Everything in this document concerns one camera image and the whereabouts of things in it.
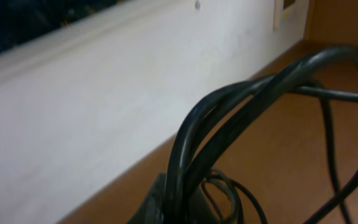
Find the white wall switch plate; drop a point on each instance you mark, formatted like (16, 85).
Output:
(282, 10)

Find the dark glass window panel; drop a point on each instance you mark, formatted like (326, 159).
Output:
(24, 20)

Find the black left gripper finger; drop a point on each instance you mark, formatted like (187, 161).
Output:
(151, 208)

